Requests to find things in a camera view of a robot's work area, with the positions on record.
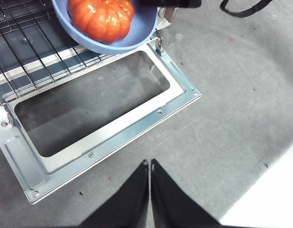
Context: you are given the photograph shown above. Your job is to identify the beige lower oven knob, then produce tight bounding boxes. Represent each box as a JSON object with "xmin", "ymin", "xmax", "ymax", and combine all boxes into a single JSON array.
[{"xmin": 164, "ymin": 8, "xmax": 177, "ymax": 25}]

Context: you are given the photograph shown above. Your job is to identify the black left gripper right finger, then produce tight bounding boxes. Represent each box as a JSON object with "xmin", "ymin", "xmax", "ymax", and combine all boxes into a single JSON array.
[{"xmin": 150, "ymin": 158, "xmax": 221, "ymax": 228}]

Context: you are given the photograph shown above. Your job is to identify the blue bowl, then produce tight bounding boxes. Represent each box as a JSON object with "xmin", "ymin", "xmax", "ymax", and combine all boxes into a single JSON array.
[{"xmin": 51, "ymin": 0, "xmax": 159, "ymax": 55}]

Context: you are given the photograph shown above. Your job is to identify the oven door with beige handle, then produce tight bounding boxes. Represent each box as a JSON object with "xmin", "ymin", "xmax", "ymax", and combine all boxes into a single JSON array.
[{"xmin": 0, "ymin": 42, "xmax": 202, "ymax": 205}]

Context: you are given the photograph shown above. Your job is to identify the orange pumpkin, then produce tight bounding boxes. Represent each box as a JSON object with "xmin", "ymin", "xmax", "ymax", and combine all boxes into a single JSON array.
[{"xmin": 67, "ymin": 0, "xmax": 135, "ymax": 45}]

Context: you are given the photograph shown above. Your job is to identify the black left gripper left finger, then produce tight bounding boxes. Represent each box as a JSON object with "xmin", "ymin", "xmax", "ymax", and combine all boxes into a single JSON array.
[{"xmin": 79, "ymin": 159, "xmax": 151, "ymax": 228}]

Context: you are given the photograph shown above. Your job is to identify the wire oven rack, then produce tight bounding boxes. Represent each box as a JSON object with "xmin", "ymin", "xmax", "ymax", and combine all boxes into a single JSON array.
[{"xmin": 0, "ymin": 0, "xmax": 121, "ymax": 105}]

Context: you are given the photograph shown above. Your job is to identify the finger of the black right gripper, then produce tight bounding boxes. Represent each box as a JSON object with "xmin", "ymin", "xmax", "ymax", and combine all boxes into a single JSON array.
[{"xmin": 137, "ymin": 0, "xmax": 202, "ymax": 9}]

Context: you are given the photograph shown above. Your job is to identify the black braided cable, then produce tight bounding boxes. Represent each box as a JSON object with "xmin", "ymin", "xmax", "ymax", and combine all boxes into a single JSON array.
[{"xmin": 219, "ymin": 0, "xmax": 273, "ymax": 18}]

